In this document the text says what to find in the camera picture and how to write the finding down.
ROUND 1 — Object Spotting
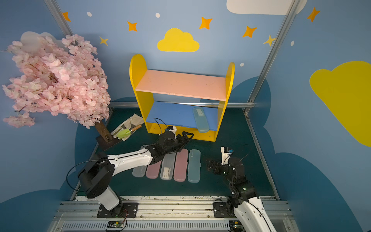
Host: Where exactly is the teal pencil case with label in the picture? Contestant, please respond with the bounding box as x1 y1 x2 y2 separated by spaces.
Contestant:
193 107 210 133

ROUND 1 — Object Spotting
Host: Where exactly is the green pencil case shelf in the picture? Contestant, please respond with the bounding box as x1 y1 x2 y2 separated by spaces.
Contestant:
187 149 201 183

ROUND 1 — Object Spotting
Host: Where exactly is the pink pencil case shelf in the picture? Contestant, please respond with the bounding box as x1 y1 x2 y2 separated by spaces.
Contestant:
174 149 188 182
146 161 162 179

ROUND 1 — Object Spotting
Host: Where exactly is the white pencil case with label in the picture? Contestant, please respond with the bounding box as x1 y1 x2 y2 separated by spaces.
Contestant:
160 153 176 180

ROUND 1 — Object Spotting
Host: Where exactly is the clear white pencil case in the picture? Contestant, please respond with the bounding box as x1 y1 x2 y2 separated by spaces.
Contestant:
132 165 148 178

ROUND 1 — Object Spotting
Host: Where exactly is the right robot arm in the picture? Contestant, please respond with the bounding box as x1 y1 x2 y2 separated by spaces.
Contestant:
206 158 276 232

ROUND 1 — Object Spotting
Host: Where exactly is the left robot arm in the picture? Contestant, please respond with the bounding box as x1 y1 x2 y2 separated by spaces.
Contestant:
78 127 194 212

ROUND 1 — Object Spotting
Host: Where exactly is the yellow shelf unit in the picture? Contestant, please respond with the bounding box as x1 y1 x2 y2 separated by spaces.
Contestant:
129 54 235 142

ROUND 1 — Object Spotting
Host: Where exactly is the white work glove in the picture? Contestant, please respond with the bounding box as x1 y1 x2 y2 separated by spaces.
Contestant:
111 114 144 141

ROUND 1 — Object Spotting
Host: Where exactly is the brown tree trunk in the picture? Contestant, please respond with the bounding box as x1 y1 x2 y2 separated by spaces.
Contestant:
95 121 113 143

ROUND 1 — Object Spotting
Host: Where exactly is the pink blossom tree crown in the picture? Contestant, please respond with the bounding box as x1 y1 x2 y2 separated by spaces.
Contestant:
3 34 111 128

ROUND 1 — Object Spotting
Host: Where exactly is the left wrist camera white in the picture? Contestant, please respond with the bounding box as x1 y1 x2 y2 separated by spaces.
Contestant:
167 126 177 137

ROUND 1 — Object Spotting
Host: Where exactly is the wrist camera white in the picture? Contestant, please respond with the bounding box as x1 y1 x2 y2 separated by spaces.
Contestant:
167 126 177 137
221 147 234 165

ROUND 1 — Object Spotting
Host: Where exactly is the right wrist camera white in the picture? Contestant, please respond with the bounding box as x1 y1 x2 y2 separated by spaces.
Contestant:
221 147 234 165

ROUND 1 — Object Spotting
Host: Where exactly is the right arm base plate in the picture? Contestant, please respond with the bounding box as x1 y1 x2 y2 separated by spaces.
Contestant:
213 201 235 218

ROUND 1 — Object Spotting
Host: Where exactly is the green garden trowel wooden handle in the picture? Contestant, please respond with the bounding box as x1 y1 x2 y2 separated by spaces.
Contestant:
117 125 142 140

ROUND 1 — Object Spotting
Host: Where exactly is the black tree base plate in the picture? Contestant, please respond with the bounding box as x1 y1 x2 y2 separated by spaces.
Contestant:
96 136 122 151

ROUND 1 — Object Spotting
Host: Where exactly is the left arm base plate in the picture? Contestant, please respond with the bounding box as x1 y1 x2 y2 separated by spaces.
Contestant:
97 202 139 218

